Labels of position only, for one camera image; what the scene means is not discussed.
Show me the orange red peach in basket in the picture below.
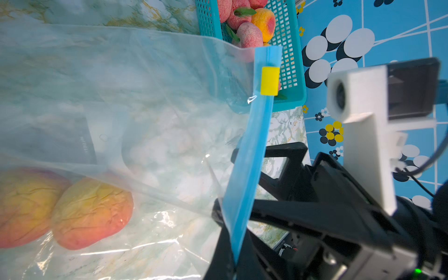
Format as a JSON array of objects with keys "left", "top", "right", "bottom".
[{"left": 252, "top": 8, "right": 276, "bottom": 43}]

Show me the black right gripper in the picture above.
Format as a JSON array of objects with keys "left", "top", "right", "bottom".
[{"left": 211, "top": 141, "right": 421, "bottom": 280}]

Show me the pink peach in basket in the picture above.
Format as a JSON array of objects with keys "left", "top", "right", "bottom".
[{"left": 236, "top": 22, "right": 264, "bottom": 48}]

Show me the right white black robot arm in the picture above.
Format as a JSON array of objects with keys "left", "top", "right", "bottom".
[{"left": 205, "top": 142, "right": 448, "bottom": 280}]

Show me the clear zip-top bag blue zipper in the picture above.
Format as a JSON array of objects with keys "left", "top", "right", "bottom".
[{"left": 1, "top": 21, "right": 282, "bottom": 280}]

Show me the red yellow peach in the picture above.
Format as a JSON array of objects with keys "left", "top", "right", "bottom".
[{"left": 51, "top": 177, "right": 134, "bottom": 250}]

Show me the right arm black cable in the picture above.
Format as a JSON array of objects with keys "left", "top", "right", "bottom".
[{"left": 395, "top": 125, "right": 448, "bottom": 197}]

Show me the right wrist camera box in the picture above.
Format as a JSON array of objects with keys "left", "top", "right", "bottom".
[{"left": 327, "top": 58, "right": 441, "bottom": 214}]

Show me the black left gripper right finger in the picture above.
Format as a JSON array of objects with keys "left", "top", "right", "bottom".
[{"left": 236, "top": 229, "right": 280, "bottom": 280}]

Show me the teal plastic basket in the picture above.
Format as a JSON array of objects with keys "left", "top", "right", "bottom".
[{"left": 194, "top": 0, "right": 308, "bottom": 113}]

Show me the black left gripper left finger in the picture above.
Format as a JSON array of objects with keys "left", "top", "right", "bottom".
[{"left": 203, "top": 201, "right": 235, "bottom": 280}]

